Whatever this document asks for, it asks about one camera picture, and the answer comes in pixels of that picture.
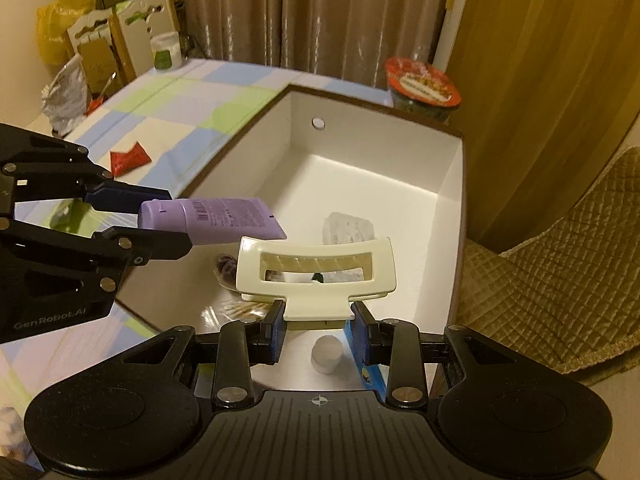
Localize white storage box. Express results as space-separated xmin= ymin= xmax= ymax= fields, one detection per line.
xmin=172 ymin=84 xmax=469 ymax=401

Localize white jar green label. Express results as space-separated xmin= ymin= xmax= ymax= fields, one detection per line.
xmin=151 ymin=32 xmax=184 ymax=72

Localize cardboard box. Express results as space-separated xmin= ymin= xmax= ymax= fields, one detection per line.
xmin=77 ymin=37 xmax=126 ymax=97

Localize brown curtain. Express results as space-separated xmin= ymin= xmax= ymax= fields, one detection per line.
xmin=140 ymin=0 xmax=457 ymax=92

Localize white chair back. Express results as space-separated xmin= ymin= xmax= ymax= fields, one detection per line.
xmin=66 ymin=9 xmax=117 ymax=61

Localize golden curtain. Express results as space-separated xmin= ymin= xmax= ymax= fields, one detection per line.
xmin=444 ymin=0 xmax=640 ymax=257

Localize yellow plastic bag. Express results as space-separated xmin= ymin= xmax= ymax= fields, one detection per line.
xmin=36 ymin=0 xmax=96 ymax=66

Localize purple tube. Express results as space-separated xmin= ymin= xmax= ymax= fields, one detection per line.
xmin=137 ymin=196 xmax=288 ymax=246

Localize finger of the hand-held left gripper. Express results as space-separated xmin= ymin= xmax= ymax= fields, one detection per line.
xmin=0 ymin=217 xmax=194 ymax=293
xmin=0 ymin=122 xmax=174 ymax=214

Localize clear plastic packet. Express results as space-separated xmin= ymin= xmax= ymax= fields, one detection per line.
xmin=321 ymin=212 xmax=377 ymax=281

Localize quilted tan cushion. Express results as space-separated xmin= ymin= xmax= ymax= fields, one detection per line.
xmin=452 ymin=146 xmax=640 ymax=387

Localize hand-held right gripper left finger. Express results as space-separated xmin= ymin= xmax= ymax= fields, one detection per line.
xmin=122 ymin=300 xmax=287 ymax=409

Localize cream hair claw clip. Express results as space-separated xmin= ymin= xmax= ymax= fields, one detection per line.
xmin=235 ymin=236 xmax=399 ymax=322

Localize small white cap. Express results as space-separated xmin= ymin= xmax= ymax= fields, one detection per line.
xmin=310 ymin=335 xmax=346 ymax=375

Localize silver foil bag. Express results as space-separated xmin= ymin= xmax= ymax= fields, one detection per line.
xmin=41 ymin=55 xmax=90 ymax=137

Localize blue packet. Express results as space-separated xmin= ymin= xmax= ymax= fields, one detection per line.
xmin=361 ymin=364 xmax=387 ymax=404

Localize red packet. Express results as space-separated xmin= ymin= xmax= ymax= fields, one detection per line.
xmin=109 ymin=142 xmax=151 ymax=177

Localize instant noodle cup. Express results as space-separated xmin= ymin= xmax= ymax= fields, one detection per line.
xmin=384 ymin=56 xmax=464 ymax=124

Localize white chairs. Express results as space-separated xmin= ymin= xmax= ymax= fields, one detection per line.
xmin=111 ymin=0 xmax=177 ymax=82

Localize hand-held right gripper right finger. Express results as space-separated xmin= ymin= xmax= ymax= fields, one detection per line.
xmin=344 ymin=301 xmax=522 ymax=409

